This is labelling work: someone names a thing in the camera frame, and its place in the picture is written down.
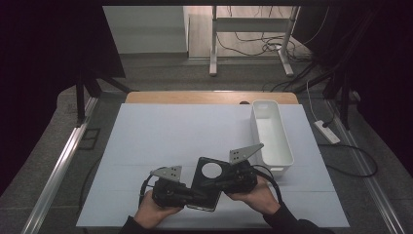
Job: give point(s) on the person's left hand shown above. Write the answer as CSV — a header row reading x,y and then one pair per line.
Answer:
x,y
152,214

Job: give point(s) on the pale table cover board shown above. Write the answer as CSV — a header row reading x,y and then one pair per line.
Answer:
x,y
156,130

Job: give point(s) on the dark phone case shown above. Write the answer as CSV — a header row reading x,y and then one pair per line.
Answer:
x,y
207,190

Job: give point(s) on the person's right hand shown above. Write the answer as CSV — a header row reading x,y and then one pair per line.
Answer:
x,y
256,198

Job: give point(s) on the black table grommet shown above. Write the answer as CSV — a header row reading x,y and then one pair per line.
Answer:
x,y
244,102

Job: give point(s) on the white power strip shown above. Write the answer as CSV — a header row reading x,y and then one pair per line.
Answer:
x,y
327,131

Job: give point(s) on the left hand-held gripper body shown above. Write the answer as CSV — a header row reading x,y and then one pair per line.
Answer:
x,y
168,188

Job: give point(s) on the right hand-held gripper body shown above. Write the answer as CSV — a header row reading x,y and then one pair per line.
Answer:
x,y
242,175

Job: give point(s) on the black curtain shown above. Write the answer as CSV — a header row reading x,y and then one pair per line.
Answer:
x,y
45,65
386,65

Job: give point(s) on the aluminium floor rail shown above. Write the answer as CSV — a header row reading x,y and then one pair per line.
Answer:
x,y
58,169
367,169

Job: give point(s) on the white plastic storage bin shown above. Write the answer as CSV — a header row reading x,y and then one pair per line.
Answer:
x,y
272,138

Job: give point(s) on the black tripod stand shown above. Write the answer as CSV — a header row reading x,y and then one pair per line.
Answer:
x,y
342,94
85,91

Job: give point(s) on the white metal desk frame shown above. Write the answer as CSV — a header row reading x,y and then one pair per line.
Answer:
x,y
250,24

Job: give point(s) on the black plug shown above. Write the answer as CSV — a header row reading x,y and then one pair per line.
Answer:
x,y
327,123

